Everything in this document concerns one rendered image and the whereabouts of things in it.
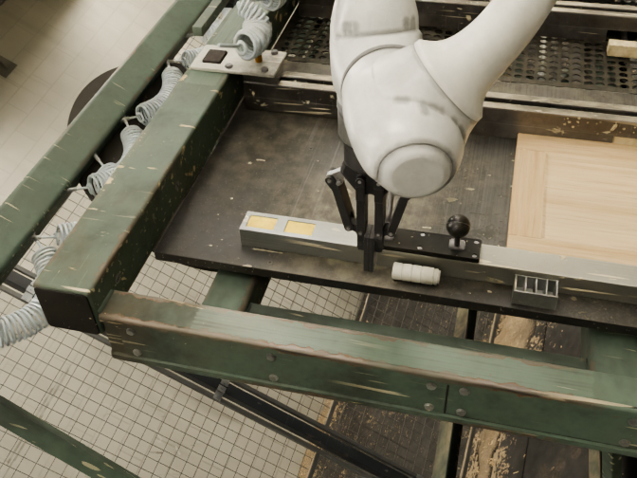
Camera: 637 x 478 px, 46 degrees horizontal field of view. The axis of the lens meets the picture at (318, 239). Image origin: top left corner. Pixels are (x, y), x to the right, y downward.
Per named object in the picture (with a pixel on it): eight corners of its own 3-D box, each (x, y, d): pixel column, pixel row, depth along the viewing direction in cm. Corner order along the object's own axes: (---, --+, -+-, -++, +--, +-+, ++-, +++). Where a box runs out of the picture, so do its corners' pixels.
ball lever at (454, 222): (466, 260, 126) (469, 235, 114) (444, 256, 127) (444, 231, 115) (469, 238, 127) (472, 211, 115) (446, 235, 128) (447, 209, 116)
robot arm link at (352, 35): (324, 79, 97) (338, 137, 87) (320, -39, 86) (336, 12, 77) (407, 71, 98) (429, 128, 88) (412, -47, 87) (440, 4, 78)
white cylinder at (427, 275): (391, 282, 128) (438, 289, 126) (391, 269, 125) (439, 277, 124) (393, 270, 130) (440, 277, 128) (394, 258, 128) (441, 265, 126)
